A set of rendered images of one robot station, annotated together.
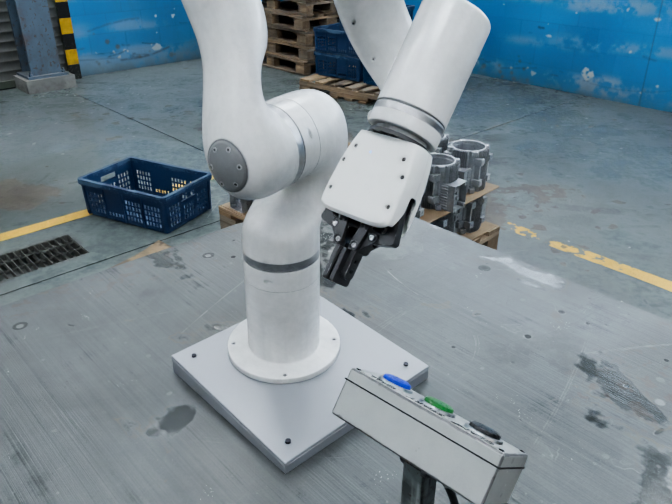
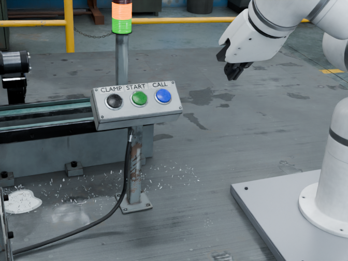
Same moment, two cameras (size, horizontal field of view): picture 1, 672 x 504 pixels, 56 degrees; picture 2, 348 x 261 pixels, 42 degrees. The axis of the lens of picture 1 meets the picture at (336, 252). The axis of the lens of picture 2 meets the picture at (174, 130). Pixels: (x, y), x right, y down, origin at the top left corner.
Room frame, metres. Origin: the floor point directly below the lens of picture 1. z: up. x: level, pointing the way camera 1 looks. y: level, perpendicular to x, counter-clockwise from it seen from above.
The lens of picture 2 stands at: (0.85, -0.80, 1.43)
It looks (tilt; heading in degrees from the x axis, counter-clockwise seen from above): 28 degrees down; 114
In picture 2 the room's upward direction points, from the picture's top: 4 degrees clockwise
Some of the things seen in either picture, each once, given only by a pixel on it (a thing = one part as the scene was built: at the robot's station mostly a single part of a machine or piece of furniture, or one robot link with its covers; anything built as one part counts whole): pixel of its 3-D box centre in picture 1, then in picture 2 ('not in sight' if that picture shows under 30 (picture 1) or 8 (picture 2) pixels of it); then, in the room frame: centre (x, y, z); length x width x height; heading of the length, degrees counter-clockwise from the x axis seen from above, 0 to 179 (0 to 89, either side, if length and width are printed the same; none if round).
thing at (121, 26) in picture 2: not in sight; (121, 24); (0.13, 0.38, 1.05); 0.06 x 0.06 x 0.04
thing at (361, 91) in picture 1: (374, 50); not in sight; (6.03, -0.36, 0.39); 1.20 x 0.80 x 0.79; 51
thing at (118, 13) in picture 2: not in sight; (121, 10); (0.13, 0.38, 1.10); 0.06 x 0.06 x 0.04
